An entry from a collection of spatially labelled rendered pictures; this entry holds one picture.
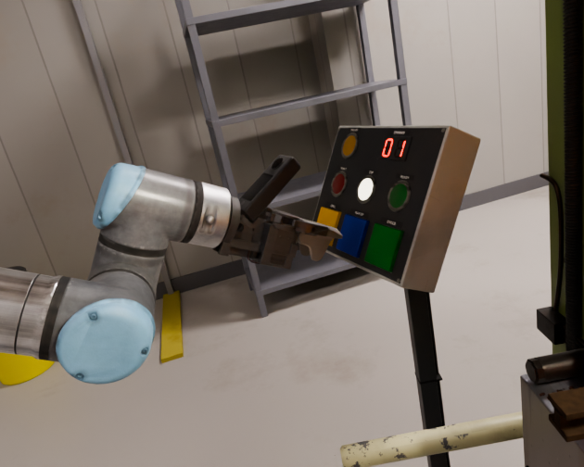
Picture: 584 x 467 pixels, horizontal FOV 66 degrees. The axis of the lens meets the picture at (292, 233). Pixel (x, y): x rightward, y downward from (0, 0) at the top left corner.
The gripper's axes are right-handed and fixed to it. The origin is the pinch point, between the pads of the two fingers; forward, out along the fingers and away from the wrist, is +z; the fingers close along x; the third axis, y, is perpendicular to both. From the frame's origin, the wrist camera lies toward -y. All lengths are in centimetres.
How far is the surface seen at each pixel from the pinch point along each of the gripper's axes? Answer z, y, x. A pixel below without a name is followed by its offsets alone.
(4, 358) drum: -46, 128, -216
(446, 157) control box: 12.4, -16.5, 6.9
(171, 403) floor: 26, 108, -134
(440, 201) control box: 14.0, -9.4, 6.9
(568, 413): -1.5, 7.4, 43.4
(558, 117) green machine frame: 24.4, -26.9, 15.6
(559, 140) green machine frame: 26.2, -23.7, 15.8
